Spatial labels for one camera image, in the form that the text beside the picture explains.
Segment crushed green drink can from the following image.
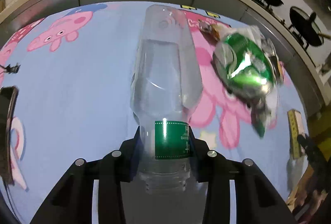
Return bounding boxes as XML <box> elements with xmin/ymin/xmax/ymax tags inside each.
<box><xmin>212</xmin><ymin>25</ymin><xmax>284</xmax><ymax>137</ymax></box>

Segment Peppa Pig blue tablecloth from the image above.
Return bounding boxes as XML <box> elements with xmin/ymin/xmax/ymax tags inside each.
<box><xmin>1</xmin><ymin>2</ymin><xmax>307</xmax><ymax>223</ymax></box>

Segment dark red snack wrapper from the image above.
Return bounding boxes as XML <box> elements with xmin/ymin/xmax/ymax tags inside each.
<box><xmin>198</xmin><ymin>20</ymin><xmax>223</xmax><ymax>41</ymax></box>

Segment black wok with lid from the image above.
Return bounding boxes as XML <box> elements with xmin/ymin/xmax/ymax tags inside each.
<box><xmin>288</xmin><ymin>6</ymin><xmax>330</xmax><ymax>51</ymax></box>

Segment clear plastic bottle green label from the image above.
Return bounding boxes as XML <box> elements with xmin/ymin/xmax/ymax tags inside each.
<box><xmin>124</xmin><ymin>4</ymin><xmax>203</xmax><ymax>223</ymax></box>

